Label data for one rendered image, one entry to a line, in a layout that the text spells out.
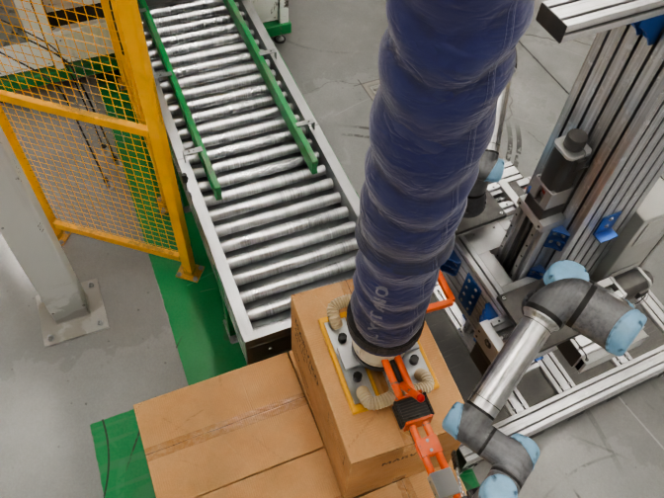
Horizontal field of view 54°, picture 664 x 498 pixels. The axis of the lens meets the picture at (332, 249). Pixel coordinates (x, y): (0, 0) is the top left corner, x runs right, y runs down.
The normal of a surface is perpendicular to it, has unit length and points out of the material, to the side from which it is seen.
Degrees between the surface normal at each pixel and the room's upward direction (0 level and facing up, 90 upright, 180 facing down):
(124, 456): 0
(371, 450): 0
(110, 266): 0
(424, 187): 93
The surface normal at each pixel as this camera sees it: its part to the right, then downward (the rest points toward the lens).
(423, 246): 0.08, 0.72
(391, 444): 0.04, -0.57
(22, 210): 0.37, 0.77
